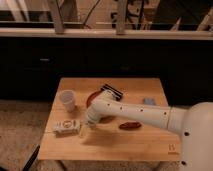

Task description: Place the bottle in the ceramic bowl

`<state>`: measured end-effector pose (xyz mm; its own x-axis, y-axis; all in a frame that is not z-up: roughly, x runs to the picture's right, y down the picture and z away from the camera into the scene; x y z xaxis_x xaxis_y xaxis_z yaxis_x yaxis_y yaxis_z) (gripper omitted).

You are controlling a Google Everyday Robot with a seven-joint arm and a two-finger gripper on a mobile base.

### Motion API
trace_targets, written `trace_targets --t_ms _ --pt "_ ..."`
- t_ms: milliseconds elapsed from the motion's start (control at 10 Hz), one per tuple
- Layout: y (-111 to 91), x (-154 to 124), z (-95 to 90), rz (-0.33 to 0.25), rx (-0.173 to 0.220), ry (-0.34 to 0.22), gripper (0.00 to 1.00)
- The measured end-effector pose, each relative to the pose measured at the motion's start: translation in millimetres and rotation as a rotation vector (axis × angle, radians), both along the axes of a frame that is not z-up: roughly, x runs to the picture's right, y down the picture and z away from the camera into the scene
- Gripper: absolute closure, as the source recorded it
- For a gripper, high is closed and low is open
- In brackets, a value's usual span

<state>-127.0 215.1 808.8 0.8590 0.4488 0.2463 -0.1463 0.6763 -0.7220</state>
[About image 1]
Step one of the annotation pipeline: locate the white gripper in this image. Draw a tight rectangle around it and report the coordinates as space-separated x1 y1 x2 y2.
79 114 98 138

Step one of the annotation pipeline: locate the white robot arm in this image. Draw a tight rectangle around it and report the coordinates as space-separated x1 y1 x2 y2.
84 98 213 171

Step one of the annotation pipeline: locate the orange ceramic bowl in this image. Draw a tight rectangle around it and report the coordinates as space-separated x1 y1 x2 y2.
86 91 115 123

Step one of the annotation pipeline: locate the wooden table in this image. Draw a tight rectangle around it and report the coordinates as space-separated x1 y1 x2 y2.
38 78 180 161

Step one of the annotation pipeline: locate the white paper cup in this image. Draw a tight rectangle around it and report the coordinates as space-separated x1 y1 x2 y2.
59 90 75 112

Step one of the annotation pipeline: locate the black striped packet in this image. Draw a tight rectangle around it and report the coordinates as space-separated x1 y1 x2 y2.
101 84 123 101

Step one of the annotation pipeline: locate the brown sausage-shaped object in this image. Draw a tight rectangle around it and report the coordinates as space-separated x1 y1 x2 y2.
119 122 142 130

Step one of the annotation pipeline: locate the small blue object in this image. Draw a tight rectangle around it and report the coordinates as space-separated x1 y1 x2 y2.
143 98 156 105

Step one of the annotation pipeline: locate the black cabinet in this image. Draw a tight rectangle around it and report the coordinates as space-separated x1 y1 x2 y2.
0 37 213 105

